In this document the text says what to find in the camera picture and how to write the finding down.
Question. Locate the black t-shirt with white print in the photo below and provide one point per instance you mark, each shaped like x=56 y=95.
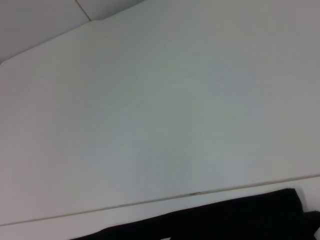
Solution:
x=225 y=220

